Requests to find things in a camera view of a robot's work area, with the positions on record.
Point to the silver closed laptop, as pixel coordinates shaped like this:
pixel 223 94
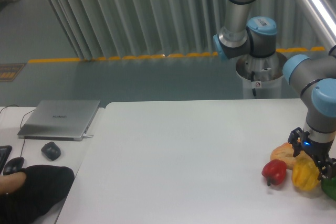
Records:
pixel 66 120

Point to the white usb plug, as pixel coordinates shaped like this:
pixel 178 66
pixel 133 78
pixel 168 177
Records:
pixel 85 136

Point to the yellow bell pepper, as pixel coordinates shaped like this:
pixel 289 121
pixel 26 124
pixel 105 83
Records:
pixel 305 174

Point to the black keyboard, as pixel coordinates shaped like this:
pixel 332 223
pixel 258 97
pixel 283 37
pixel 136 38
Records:
pixel 4 154

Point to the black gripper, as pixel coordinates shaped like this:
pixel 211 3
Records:
pixel 319 152

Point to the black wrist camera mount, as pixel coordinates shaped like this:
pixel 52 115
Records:
pixel 294 140

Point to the black computer mouse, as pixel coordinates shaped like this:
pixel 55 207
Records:
pixel 13 166

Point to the person's bare hand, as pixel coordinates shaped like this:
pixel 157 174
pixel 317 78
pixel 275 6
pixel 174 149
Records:
pixel 11 183

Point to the golden puff pastry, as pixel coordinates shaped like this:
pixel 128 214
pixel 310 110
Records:
pixel 284 153

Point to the black sleeved forearm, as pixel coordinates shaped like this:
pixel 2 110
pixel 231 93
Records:
pixel 44 187

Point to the green bell pepper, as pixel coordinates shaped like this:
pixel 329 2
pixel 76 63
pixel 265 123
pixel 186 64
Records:
pixel 328 187

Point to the grey pleated curtain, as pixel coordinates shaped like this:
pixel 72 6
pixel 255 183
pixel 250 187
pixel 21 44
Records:
pixel 133 28

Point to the black earbuds case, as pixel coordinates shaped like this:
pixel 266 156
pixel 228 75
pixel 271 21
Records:
pixel 51 151

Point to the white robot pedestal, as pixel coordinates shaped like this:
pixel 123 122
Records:
pixel 261 77

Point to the red bell pepper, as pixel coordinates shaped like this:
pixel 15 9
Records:
pixel 274 172

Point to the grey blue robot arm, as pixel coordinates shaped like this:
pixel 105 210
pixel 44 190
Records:
pixel 310 72

